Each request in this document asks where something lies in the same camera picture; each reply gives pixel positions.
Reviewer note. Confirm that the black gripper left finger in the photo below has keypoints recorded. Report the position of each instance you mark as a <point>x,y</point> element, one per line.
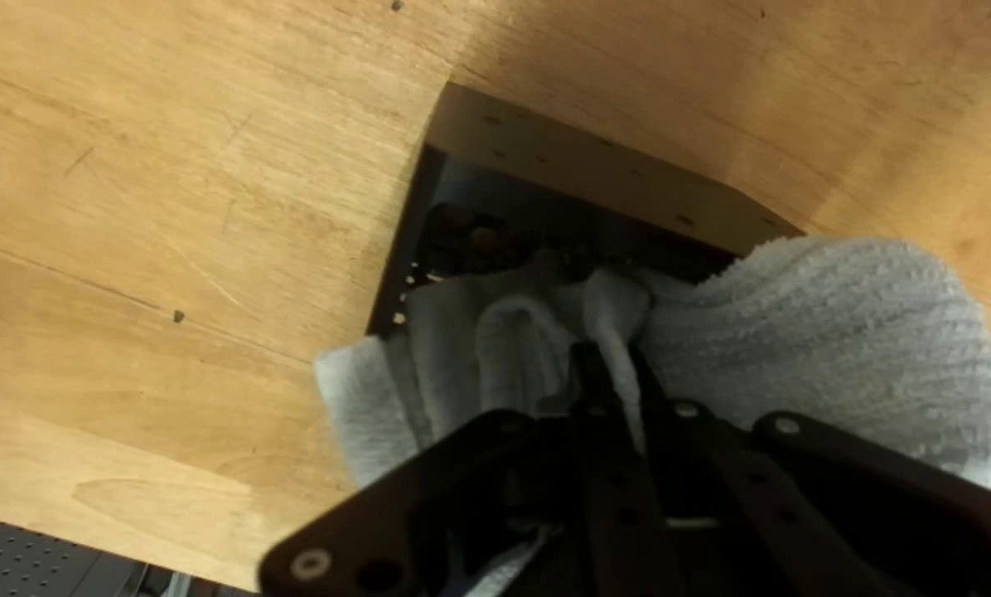
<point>613,500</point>

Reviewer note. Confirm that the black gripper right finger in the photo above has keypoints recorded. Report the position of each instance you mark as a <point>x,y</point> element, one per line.
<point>846,518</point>

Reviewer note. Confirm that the white terry cloth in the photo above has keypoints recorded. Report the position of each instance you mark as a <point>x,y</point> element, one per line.
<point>846,332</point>

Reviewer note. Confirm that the black perforated box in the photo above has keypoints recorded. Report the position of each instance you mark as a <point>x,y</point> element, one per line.
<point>581,166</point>

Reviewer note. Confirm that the black perforated panel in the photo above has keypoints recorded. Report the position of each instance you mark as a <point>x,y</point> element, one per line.
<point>31,566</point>

